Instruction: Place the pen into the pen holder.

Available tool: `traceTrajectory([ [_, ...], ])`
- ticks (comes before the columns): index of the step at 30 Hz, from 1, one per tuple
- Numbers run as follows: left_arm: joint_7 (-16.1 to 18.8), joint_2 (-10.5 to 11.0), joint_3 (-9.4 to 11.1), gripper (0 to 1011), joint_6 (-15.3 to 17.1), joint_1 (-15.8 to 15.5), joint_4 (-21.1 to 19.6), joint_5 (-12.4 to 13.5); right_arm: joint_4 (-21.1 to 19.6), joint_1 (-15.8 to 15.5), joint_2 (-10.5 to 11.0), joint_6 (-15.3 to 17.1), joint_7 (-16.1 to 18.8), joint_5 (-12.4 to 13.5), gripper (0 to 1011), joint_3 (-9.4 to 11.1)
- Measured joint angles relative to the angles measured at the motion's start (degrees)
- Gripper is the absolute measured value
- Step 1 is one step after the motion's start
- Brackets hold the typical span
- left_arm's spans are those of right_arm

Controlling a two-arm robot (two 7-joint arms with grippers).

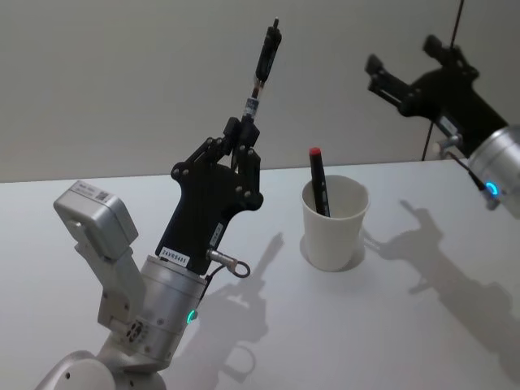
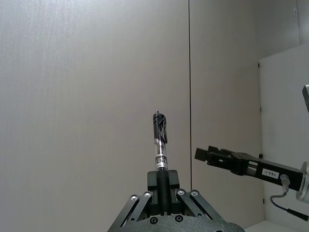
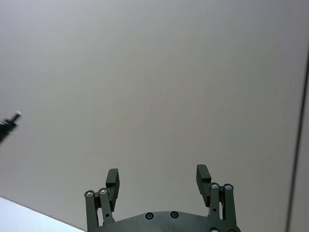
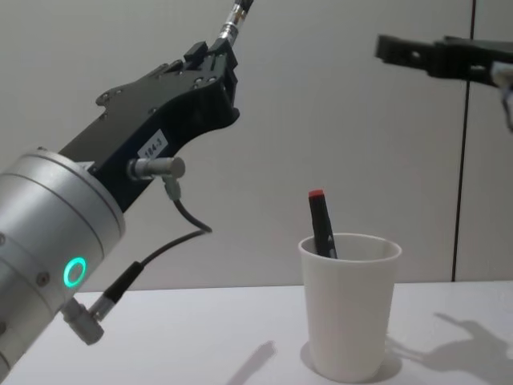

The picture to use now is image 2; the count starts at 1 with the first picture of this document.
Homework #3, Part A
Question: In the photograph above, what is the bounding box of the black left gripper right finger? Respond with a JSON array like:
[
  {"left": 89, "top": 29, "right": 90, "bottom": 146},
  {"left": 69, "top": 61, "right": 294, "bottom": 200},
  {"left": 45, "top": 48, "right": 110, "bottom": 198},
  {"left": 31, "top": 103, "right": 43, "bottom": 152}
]
[{"left": 168, "top": 169, "right": 219, "bottom": 222}]

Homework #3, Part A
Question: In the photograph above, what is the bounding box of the white panel board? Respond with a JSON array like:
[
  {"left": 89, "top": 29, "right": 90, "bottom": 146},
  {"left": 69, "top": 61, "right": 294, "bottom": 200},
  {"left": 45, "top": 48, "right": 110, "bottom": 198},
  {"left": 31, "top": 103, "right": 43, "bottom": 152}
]
[{"left": 257, "top": 43, "right": 309, "bottom": 232}]

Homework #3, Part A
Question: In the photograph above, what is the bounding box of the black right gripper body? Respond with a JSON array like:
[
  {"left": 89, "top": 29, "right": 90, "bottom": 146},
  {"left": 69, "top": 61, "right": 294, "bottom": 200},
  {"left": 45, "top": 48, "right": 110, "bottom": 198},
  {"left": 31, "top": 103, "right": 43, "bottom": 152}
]
[{"left": 254, "top": 158, "right": 304, "bottom": 192}]

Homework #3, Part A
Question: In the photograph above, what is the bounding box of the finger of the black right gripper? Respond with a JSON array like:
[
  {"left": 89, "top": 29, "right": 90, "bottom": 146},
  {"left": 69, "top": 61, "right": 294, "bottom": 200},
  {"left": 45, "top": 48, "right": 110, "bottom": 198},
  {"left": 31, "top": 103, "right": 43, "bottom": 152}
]
[
  {"left": 194, "top": 147, "right": 257, "bottom": 177},
  {"left": 207, "top": 145, "right": 264, "bottom": 164}
]

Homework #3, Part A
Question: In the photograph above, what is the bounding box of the black clear retractable pen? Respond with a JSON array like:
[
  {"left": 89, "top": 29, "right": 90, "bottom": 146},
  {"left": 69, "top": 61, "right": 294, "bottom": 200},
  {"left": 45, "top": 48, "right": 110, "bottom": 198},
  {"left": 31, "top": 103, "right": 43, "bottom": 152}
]
[{"left": 152, "top": 110, "right": 171, "bottom": 216}]

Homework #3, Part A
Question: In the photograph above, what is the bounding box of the thin dark gripper cable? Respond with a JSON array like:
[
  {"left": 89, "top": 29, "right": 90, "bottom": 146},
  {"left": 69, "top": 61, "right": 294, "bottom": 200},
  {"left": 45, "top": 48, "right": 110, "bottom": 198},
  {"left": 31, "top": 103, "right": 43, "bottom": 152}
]
[{"left": 269, "top": 174, "right": 309, "bottom": 222}]

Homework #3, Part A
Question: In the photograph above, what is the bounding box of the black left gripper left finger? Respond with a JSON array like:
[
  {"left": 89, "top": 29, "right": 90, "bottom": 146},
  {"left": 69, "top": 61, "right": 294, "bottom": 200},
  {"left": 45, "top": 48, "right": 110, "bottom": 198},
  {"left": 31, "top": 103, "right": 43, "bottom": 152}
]
[{"left": 107, "top": 170, "right": 159, "bottom": 232}]

